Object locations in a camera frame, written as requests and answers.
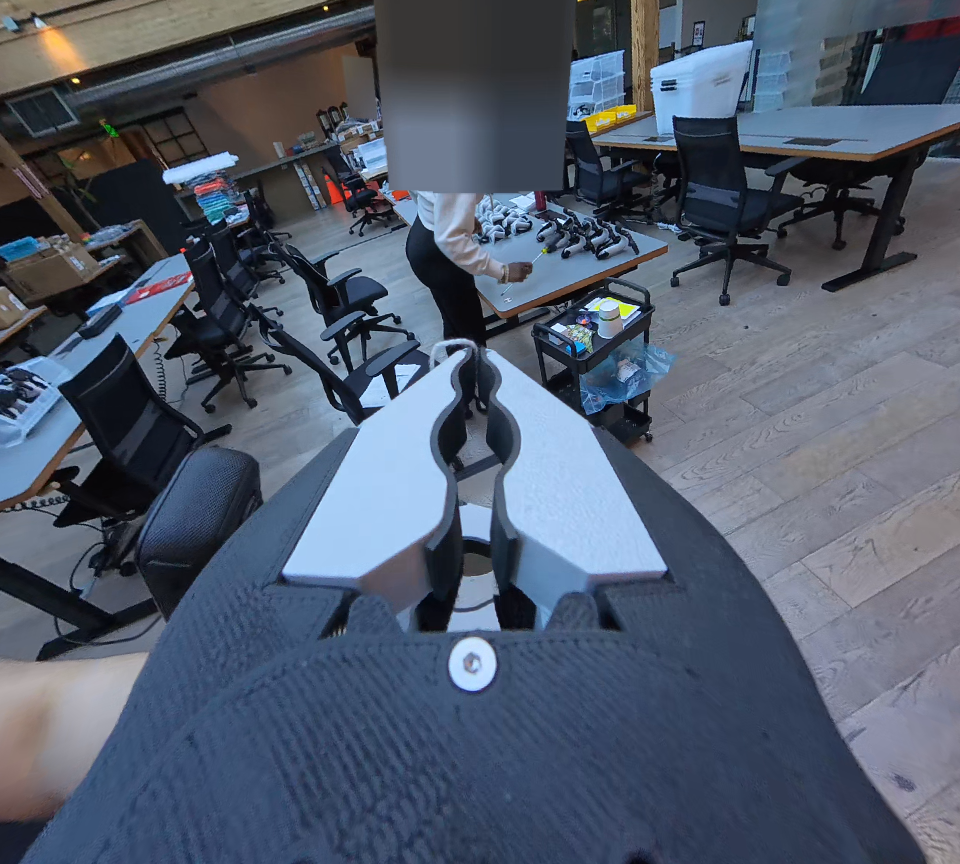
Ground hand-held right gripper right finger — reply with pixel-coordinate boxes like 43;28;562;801
478;347;670;631

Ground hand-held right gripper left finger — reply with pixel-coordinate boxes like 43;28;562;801
282;345;481;631

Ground person's left forearm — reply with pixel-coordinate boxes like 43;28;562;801
0;650;151;824

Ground black utility cart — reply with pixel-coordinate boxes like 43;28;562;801
531;277;655;445

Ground blue plastic bag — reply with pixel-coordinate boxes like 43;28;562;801
577;341;676;417

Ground black mesh office chair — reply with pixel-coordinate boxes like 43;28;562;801
669;116;807;306
322;146;396;237
166;242;294;415
564;120;654;220
206;189;294;280
258;313;432;426
281;242;415;374
52;333;226;528
776;155;890;240

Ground black fabric chair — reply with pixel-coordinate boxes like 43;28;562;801
137;446;264;621

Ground yellow sheet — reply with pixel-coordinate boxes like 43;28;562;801
587;296;642;329

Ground grey work table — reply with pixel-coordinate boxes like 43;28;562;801
390;193;669;342

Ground group of hand-held grippers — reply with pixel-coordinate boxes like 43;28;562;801
474;195;642;261

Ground red sheet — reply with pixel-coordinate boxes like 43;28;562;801
123;281;186;308

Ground stack of colourful cloths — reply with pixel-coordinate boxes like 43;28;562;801
191;174;243;229

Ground stack of white trays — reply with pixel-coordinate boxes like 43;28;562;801
162;154;241;184

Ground black partition panel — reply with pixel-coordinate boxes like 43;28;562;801
86;159;189;254

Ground cardboard box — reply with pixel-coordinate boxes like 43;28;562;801
3;245;102;303

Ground black framed window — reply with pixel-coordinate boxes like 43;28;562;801
142;110;210;168

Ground stack of clear bins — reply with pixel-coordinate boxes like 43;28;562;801
567;49;627;119

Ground white cooler box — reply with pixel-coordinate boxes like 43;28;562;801
649;41;755;136

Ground large grey desk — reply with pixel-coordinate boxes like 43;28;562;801
591;103;960;295

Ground long wall counter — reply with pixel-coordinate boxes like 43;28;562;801
161;143;342;224

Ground grey ventilation duct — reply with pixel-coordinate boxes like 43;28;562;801
63;5;376;119

